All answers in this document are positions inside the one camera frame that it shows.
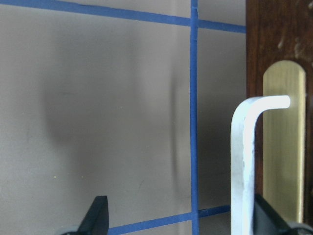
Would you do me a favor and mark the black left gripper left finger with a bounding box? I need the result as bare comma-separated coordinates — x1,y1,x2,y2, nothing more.
77,196,109,235

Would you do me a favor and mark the white metal drawer handle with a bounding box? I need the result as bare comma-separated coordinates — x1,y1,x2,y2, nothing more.
230,95,291,235

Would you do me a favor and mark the brass handle backplate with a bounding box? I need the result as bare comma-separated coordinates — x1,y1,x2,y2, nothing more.
263,60,306,223

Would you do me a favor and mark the brown wooden drawer cabinet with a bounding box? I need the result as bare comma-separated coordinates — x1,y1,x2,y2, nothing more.
246,0,313,225

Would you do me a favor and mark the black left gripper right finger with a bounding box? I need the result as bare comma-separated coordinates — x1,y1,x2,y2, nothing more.
253,194,291,235

